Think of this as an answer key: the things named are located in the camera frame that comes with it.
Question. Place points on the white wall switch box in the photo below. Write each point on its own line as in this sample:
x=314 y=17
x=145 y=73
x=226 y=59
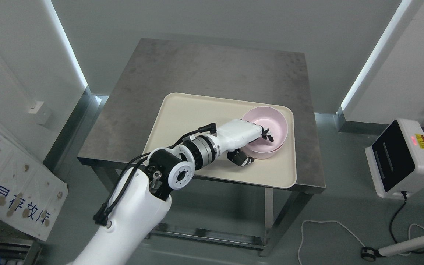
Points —
x=41 y=112

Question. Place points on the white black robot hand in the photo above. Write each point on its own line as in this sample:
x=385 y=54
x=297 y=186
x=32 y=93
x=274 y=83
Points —
x=234 y=135

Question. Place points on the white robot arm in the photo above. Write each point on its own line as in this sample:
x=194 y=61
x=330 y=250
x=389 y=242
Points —
x=141 y=199

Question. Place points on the white signboard with blue text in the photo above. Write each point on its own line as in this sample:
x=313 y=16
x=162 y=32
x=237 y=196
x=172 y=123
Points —
x=31 y=197

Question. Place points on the white black box device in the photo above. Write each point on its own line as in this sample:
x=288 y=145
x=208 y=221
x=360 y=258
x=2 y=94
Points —
x=396 y=160

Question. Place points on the white stand leg with caster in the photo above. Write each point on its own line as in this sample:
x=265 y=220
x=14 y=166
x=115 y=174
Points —
x=370 y=254

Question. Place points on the beige plastic tray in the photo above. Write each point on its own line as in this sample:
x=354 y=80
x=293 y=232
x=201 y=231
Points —
x=181 y=113

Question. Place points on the pink bowl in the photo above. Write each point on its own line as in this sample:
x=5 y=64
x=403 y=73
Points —
x=272 y=119
x=263 y=148

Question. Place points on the stainless steel table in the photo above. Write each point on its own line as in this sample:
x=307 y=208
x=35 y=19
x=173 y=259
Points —
x=160 y=67

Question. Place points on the metal shelf rack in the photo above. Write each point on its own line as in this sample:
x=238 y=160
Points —
x=17 y=248

